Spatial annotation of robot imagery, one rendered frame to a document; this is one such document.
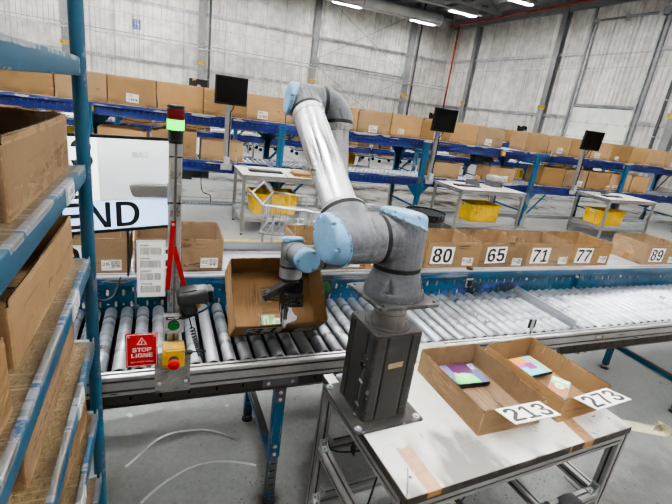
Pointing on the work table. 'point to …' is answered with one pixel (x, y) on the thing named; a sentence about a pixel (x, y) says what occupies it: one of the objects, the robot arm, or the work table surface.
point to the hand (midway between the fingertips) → (281, 324)
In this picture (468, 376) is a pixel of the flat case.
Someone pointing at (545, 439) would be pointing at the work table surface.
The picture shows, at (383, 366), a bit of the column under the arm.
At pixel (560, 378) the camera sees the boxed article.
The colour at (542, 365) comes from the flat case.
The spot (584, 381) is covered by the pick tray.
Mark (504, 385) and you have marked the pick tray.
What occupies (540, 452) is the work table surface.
